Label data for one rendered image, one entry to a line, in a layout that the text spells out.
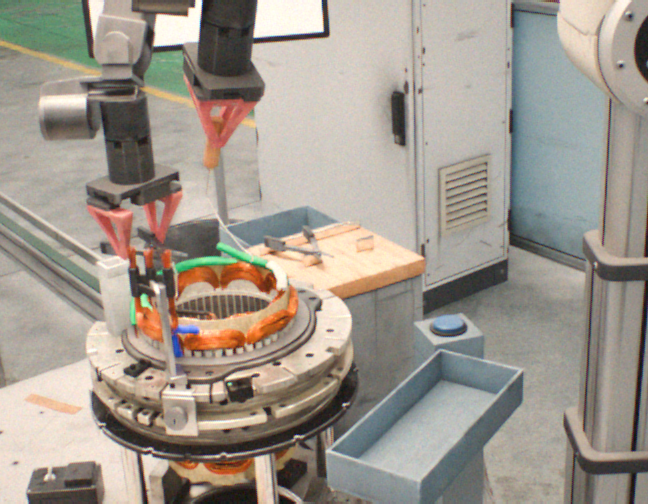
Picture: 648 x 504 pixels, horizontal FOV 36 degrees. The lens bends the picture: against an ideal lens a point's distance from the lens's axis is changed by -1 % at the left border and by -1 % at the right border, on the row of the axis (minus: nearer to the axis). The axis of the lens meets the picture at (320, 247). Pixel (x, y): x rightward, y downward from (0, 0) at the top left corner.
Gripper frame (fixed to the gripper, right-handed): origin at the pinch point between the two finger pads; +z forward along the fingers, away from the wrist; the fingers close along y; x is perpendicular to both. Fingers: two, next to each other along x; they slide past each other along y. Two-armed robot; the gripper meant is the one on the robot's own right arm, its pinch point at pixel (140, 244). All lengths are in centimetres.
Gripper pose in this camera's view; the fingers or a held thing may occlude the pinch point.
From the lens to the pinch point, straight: 129.4
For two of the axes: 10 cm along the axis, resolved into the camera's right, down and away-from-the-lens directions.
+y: -6.5, 3.3, -6.8
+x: 7.6, 2.4, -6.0
